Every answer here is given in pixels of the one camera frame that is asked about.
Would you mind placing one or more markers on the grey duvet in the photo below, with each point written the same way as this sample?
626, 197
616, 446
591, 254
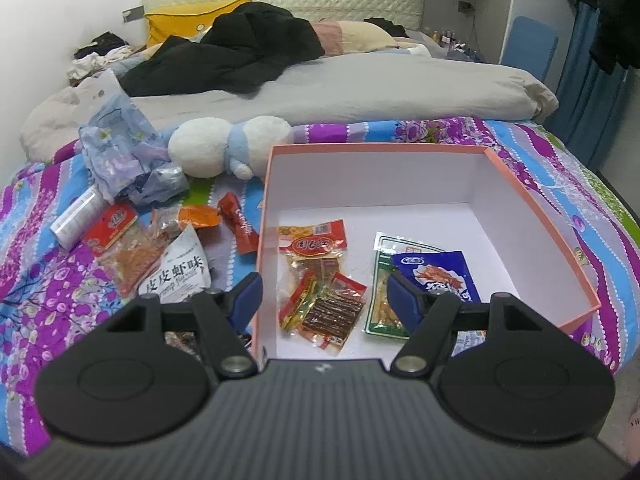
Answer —
400, 90

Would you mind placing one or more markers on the yellow pillow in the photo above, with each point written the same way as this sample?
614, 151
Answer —
175, 22

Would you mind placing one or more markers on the green snack packet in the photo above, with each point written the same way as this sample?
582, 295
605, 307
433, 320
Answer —
382, 260

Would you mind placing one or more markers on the blue curtain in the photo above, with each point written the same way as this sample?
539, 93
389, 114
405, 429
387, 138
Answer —
585, 100

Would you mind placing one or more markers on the small orange snack packet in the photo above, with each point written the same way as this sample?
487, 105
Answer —
200, 216

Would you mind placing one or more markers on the black garment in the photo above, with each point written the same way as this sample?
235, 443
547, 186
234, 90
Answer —
385, 27

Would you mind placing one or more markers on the white grey snack packet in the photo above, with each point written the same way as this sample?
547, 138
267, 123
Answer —
175, 270

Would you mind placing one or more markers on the floral striped bedsheet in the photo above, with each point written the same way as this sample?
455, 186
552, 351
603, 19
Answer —
50, 285

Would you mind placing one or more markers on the light blue cloth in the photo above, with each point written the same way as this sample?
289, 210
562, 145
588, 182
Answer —
407, 50

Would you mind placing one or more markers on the white and blue plush toy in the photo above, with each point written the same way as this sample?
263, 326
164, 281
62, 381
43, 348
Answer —
200, 147

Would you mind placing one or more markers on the red label brown snack packet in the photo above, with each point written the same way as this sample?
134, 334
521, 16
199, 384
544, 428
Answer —
312, 245

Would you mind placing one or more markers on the hanging dark clothes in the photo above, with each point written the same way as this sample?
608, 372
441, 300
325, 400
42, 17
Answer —
615, 20

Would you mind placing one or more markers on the black wall plug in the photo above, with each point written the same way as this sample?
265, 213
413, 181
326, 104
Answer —
466, 6

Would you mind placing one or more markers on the grey wall switch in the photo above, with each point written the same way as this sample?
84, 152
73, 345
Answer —
133, 13

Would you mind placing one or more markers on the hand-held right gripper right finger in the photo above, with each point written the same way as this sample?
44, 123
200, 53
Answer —
402, 305

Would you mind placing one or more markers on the black jacket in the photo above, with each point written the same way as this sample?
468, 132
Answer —
240, 45

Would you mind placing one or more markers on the pink pillow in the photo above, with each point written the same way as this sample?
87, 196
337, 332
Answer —
330, 37

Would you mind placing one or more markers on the white cylindrical tube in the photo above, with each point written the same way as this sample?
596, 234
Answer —
75, 220

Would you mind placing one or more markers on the red label orange strips packet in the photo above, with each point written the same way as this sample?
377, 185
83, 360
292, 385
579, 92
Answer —
130, 255

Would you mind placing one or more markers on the white cabinet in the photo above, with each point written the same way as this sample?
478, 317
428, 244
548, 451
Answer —
480, 5

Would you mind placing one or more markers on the pink cardboard box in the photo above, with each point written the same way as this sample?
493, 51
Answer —
400, 175

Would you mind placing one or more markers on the red dark sticks snack packet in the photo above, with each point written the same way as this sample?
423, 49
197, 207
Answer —
332, 315

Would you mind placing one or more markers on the beige pillow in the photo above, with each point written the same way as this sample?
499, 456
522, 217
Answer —
362, 35

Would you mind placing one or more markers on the row of small bottles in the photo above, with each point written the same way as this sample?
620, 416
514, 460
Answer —
455, 45

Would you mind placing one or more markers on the blue snack packet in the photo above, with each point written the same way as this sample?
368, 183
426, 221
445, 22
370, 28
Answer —
440, 272

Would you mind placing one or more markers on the clear brown snack packet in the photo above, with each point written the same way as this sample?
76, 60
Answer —
165, 222

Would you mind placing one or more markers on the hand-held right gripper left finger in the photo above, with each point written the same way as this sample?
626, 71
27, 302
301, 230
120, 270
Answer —
247, 295

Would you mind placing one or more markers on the pile of clothes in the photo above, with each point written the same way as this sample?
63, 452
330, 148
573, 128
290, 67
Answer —
100, 55

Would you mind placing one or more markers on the blue white plastic bag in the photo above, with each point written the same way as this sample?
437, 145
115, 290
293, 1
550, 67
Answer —
115, 145

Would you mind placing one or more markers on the blue chair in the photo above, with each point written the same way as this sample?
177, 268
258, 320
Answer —
530, 45

